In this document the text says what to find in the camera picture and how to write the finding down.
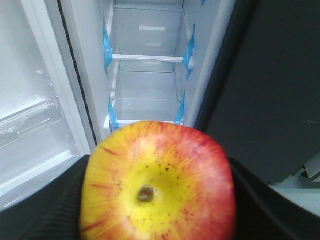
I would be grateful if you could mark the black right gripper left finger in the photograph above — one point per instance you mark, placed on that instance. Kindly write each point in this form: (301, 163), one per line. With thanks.
(52, 213)

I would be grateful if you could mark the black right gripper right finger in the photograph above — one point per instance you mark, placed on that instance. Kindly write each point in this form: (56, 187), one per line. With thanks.
(277, 212)

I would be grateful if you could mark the red yellow apple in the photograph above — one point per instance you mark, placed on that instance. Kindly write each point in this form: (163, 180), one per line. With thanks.
(158, 181)

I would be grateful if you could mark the open fridge door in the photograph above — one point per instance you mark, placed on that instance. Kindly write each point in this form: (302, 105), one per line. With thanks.
(44, 128)

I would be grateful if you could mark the white fridge interior body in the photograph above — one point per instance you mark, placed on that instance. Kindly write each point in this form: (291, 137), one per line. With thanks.
(144, 60)

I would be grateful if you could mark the grey appliance at right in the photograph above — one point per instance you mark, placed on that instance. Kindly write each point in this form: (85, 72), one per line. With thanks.
(308, 173)

